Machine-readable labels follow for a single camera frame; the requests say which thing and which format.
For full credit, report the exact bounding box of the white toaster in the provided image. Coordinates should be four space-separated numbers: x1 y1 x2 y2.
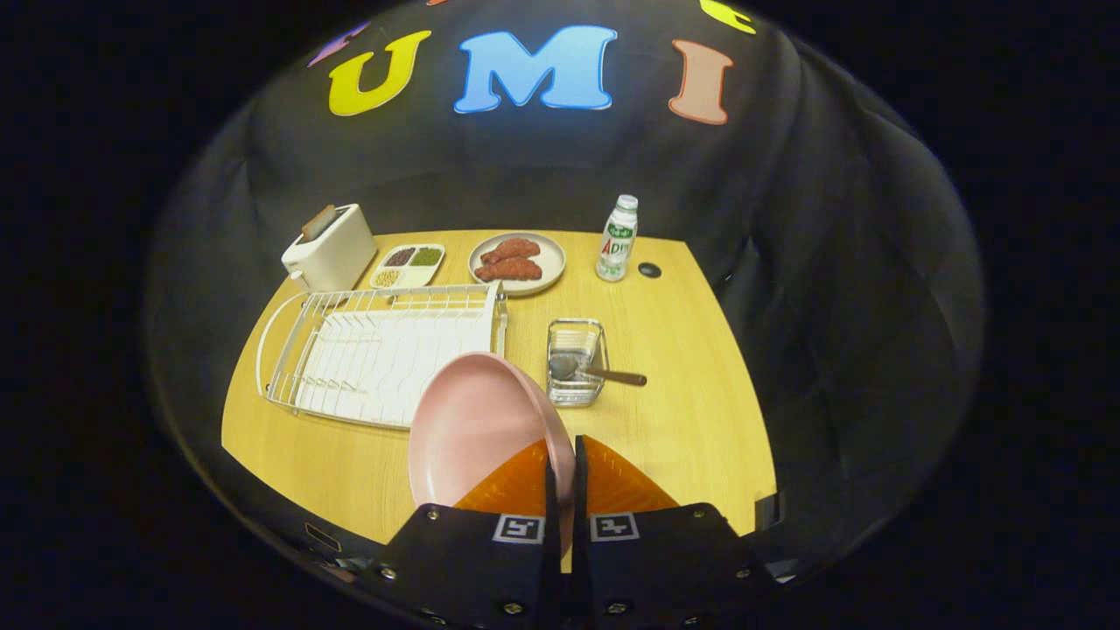
281 204 379 293

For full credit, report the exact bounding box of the white ribbed drain tray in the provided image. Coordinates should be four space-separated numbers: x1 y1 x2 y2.
296 308 496 430

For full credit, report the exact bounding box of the red raw meat piece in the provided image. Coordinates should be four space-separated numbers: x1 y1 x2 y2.
480 237 542 265
474 257 543 283

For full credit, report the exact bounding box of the pink plate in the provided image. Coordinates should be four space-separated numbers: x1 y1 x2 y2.
408 352 577 557

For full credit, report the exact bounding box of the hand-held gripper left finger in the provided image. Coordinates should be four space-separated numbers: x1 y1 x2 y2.
354 437 564 630

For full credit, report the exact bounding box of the beige round plate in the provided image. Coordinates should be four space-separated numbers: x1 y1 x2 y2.
468 232 567 298

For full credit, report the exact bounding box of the white green-label drink bottle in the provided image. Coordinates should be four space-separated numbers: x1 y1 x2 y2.
595 194 640 283

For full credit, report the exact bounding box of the metal wire basket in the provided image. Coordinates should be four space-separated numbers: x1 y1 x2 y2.
547 318 610 409

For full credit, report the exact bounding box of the white compartment dish with beans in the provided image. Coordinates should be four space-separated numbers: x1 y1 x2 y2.
369 243 446 290

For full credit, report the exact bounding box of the wooden-handled metal spoon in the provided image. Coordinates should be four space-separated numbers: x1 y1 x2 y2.
549 353 648 388

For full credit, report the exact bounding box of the cream wire dish rack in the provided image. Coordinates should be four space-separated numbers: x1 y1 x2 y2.
255 280 509 431

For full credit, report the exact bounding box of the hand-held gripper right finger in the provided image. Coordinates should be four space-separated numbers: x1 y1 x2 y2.
573 435 784 630

